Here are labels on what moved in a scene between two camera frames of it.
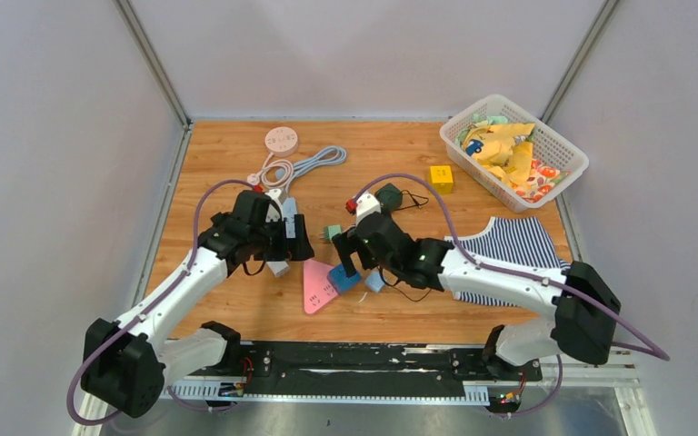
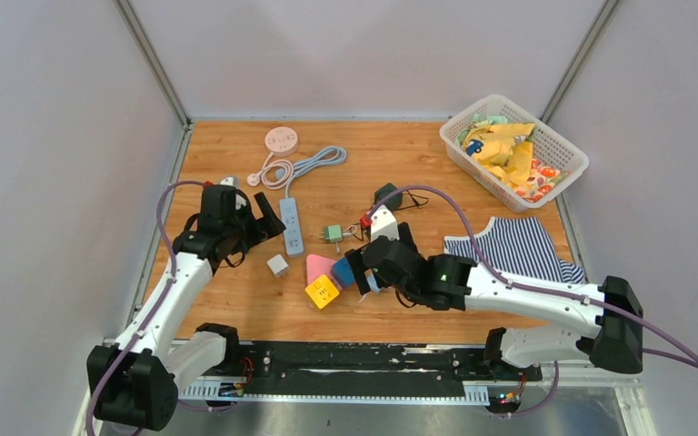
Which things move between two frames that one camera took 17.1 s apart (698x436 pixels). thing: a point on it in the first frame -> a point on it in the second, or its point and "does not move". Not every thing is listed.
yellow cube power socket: [440, 178] -> [322, 291]
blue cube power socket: [340, 281] does not move
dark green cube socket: [390, 198] does not move
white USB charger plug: [278, 268] does not move
